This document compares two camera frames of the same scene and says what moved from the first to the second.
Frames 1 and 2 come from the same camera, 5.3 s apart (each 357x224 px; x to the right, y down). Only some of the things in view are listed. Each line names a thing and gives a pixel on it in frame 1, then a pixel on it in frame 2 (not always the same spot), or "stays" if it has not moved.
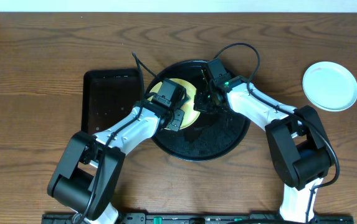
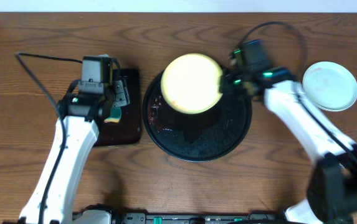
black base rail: [205, 218] stays
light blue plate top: [330, 86] stays
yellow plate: [190, 115] -> [190, 84]
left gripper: [177, 118] -> [116, 101]
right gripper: [200, 106] -> [223, 78]
